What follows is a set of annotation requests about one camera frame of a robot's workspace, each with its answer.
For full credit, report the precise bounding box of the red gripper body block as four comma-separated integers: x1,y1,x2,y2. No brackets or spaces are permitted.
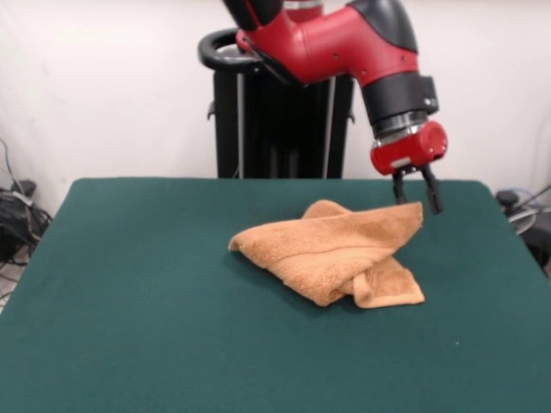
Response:
369,120,449,176

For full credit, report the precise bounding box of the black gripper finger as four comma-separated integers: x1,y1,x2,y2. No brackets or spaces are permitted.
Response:
390,170,410,204
420,165,444,215

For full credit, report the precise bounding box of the tan terry towel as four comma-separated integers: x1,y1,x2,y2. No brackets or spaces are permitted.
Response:
226,199,427,310

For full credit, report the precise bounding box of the dark green table cloth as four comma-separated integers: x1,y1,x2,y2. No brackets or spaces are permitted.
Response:
0,177,551,413

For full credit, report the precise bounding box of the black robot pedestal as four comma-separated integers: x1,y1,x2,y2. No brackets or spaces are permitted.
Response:
197,28,356,180

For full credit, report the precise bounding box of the tangle of black cables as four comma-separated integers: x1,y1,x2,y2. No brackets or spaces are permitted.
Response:
0,137,53,302

